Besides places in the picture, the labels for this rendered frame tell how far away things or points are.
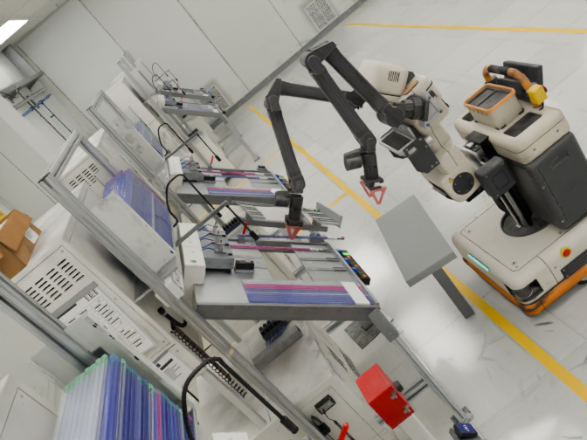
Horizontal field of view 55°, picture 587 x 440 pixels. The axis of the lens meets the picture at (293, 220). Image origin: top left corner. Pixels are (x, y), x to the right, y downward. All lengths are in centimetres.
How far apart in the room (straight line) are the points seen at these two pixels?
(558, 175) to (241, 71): 795
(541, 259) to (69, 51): 847
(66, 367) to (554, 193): 205
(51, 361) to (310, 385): 132
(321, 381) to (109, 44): 823
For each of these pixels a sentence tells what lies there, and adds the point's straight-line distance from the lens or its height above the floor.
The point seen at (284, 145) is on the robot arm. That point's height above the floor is 131.
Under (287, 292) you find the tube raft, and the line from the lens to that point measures 222.
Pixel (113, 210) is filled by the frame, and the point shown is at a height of 166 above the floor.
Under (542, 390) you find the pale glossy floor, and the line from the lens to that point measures 264.
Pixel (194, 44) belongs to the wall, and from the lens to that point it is 993.
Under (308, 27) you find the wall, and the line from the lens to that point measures 1026.
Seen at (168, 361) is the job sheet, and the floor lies 113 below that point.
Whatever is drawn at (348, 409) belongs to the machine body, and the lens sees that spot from 246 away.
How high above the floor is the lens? 205
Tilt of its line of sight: 24 degrees down
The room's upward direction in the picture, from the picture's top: 40 degrees counter-clockwise
